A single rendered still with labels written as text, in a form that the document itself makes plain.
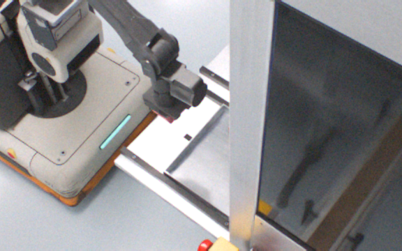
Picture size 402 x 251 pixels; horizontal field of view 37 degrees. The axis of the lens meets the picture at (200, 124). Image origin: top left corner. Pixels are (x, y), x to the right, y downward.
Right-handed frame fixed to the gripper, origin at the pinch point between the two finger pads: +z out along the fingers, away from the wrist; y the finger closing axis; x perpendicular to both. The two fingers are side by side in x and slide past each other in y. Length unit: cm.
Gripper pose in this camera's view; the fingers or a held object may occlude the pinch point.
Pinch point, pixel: (171, 119)
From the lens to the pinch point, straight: 144.9
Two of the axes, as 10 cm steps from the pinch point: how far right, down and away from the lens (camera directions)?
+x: 6.3, -6.7, 3.9
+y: 7.7, 5.0, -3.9
